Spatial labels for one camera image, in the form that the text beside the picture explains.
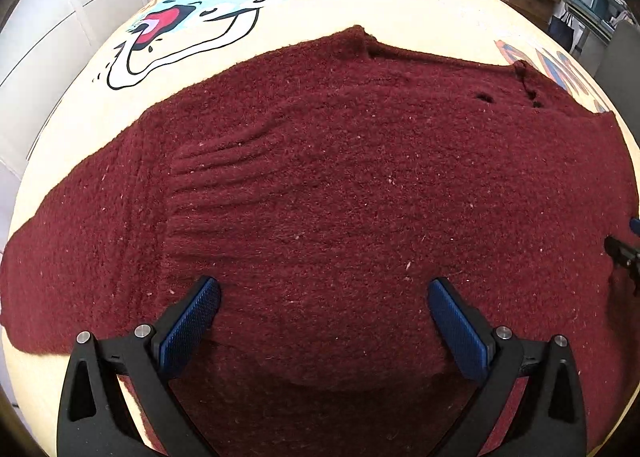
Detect dark red knitted sweater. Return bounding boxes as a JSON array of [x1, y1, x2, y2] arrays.
[[1, 27, 639, 456]]

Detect dark bag by dresser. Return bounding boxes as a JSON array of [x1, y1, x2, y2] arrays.
[[547, 16, 574, 52]]

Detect yellow dinosaur print bedsheet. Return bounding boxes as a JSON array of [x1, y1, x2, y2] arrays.
[[1, 0, 639, 456]]

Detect white wardrobe doors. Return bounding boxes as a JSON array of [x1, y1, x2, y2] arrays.
[[0, 0, 166, 258]]

